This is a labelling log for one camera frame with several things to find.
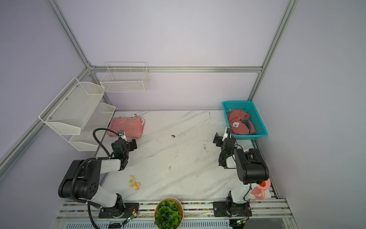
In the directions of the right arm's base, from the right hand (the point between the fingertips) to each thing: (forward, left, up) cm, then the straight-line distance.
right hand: (223, 132), depth 95 cm
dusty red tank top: (+11, -14, -3) cm, 18 cm away
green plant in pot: (-47, +32, +2) cm, 57 cm away
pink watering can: (-36, -14, 0) cm, 38 cm away
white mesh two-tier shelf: (-3, +86, +22) cm, 89 cm away
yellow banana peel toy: (-33, +53, -5) cm, 63 cm away
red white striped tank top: (+7, +65, -1) cm, 65 cm away
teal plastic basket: (+5, -28, -4) cm, 29 cm away
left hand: (-6, +66, -1) cm, 67 cm away
